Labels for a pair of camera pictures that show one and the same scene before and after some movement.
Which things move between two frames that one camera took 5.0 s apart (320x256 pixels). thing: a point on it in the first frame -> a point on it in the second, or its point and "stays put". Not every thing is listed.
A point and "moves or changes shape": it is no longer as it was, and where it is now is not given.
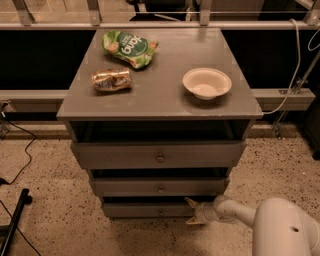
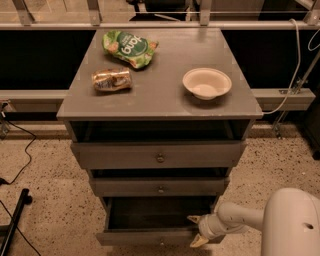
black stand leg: x=25 y=200 stays put
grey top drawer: x=159 y=154 stays put
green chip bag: x=137 y=50 stays put
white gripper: x=200 y=212 -> x=207 y=227
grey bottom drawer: x=148 y=210 moves or changes shape
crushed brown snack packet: x=115 y=79 stays put
